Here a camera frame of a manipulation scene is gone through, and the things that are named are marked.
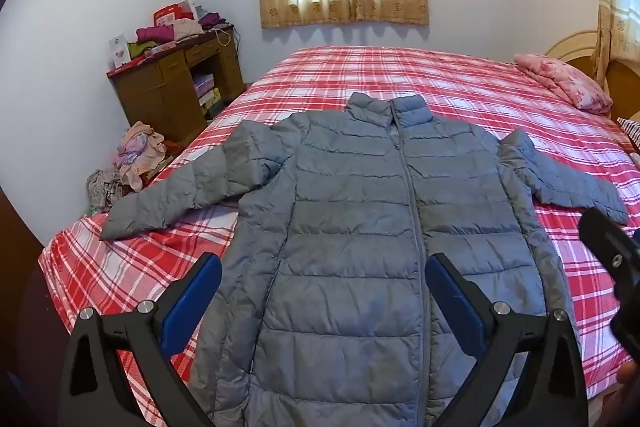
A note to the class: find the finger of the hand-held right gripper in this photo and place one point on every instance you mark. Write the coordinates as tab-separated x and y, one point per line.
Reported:
607	242

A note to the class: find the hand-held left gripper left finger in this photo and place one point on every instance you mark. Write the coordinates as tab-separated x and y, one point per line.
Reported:
192	304

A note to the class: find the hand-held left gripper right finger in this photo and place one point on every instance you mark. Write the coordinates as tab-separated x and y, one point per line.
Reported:
457	307

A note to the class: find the grey puffer jacket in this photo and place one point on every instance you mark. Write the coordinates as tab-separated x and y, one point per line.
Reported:
360	227

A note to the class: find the heap of pale clothes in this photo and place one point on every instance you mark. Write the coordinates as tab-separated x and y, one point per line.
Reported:
132	162

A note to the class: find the pile of clothes on desk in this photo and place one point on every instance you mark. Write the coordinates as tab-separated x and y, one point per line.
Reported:
175	32

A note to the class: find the striped cloth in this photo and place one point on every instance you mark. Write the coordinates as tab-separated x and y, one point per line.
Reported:
631	129

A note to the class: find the pink floral pillow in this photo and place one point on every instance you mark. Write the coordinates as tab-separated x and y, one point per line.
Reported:
565	79

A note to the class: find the dark wooden furniture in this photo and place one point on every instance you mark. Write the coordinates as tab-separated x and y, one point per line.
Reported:
20	267

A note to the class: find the cream wooden headboard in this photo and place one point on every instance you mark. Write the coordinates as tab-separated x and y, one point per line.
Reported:
575	49

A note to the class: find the stack of boxes under desk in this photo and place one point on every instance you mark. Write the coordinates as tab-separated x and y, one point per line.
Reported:
207	92

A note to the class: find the brown wooden desk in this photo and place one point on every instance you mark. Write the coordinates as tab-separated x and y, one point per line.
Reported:
165	82

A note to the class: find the beige floral side curtain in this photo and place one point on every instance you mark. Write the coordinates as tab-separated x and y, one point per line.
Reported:
620	17

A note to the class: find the bed with red plaid sheet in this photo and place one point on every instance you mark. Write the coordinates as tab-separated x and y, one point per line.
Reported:
425	77

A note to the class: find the white printed card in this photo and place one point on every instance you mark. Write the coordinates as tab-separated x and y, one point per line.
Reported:
117	51

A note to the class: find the red cardboard box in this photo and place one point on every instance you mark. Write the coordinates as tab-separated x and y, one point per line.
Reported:
170	13

